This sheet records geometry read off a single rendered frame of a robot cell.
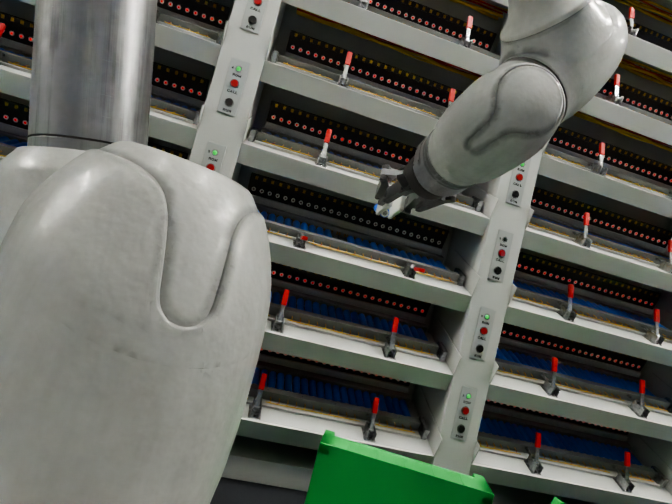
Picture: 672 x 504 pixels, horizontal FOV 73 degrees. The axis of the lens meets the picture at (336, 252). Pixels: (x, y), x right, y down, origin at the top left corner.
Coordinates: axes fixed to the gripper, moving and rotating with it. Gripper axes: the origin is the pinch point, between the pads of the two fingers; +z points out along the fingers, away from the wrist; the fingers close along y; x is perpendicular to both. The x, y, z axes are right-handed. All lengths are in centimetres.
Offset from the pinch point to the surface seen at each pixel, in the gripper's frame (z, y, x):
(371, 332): 29.2, -10.5, 21.6
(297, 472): 32, -1, 56
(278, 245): 21.1, 16.8, 8.8
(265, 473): 32, 6, 57
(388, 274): 21.1, -9.0, 8.4
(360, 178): 18.8, 2.9, -10.9
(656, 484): 30, -97, 42
